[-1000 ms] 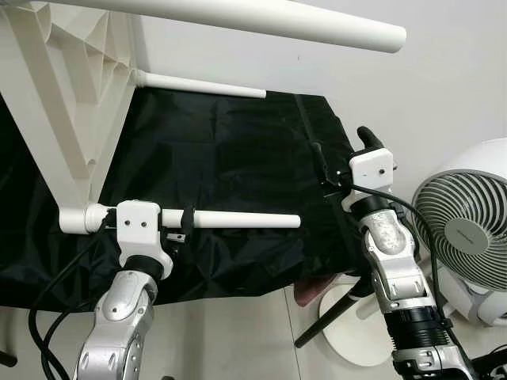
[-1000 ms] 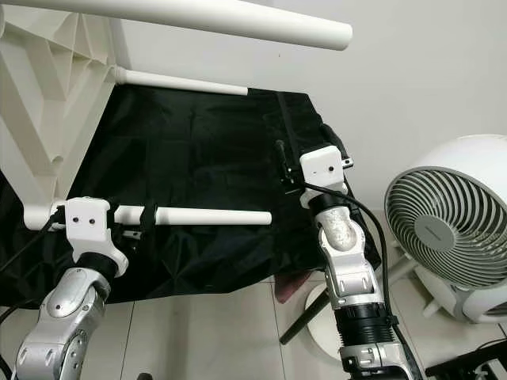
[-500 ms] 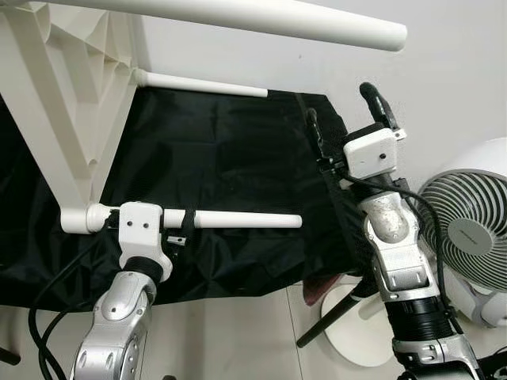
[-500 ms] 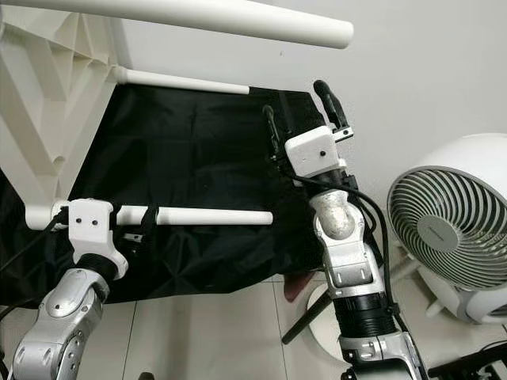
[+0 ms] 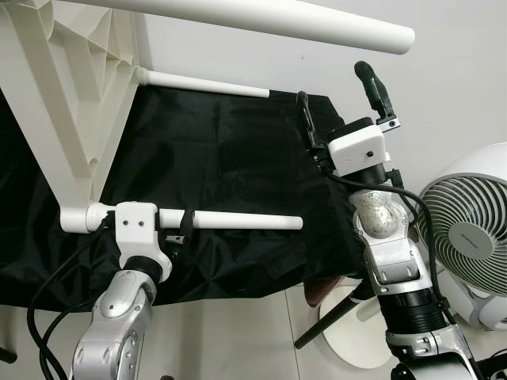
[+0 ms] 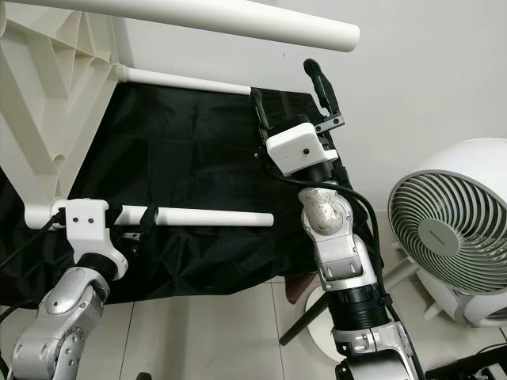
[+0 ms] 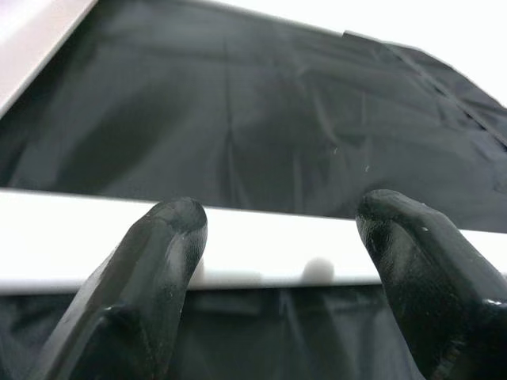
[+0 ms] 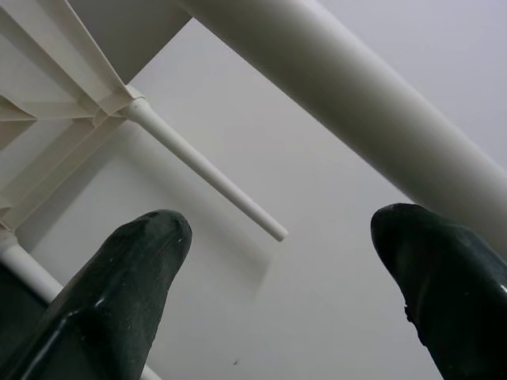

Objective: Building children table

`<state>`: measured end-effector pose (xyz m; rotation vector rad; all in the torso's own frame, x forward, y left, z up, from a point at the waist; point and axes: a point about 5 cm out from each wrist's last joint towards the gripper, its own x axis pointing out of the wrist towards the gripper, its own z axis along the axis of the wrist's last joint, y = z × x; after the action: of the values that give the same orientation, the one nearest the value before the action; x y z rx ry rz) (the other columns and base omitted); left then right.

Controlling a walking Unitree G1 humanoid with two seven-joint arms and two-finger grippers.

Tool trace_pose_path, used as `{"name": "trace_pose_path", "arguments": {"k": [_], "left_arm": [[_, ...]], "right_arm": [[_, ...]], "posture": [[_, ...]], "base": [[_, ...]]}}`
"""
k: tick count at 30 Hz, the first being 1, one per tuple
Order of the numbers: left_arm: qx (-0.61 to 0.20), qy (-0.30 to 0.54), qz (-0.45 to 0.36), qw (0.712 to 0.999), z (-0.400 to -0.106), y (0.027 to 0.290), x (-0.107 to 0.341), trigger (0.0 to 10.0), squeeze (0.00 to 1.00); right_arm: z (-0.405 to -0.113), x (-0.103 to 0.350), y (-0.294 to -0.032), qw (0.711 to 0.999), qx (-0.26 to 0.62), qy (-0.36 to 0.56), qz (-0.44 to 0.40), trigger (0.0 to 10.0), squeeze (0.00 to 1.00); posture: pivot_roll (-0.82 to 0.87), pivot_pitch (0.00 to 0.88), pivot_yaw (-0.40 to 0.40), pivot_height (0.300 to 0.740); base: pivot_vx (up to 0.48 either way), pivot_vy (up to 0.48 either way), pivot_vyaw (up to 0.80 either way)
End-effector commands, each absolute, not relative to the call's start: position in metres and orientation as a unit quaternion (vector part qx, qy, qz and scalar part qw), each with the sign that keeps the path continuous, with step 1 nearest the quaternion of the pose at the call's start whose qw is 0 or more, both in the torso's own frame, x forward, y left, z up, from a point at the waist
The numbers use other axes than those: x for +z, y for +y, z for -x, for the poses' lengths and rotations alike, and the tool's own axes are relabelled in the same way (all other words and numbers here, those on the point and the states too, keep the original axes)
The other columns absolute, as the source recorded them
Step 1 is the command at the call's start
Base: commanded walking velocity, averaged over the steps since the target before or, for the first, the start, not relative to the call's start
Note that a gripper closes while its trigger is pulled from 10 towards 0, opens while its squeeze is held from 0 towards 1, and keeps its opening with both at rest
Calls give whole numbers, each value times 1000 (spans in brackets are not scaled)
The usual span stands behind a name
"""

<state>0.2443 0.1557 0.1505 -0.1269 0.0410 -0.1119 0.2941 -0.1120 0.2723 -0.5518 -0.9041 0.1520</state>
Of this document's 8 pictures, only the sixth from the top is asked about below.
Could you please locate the white plastic children table top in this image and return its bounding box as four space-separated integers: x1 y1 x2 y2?
0 0 128 231

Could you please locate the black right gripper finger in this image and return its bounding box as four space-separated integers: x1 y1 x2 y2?
249 86 273 149
302 59 342 121

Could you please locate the black table cloth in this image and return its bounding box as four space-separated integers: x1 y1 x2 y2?
0 83 327 303

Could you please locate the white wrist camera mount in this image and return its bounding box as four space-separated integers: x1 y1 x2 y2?
64 199 128 283
265 116 327 177

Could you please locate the pink tag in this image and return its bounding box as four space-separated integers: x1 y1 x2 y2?
284 272 318 306

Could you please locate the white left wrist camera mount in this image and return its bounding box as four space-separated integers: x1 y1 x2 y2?
64 199 128 283

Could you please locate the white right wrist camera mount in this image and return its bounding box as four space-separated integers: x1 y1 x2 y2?
265 116 327 177

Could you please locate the white pedestal fan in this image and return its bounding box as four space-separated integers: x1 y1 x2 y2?
299 138 507 367

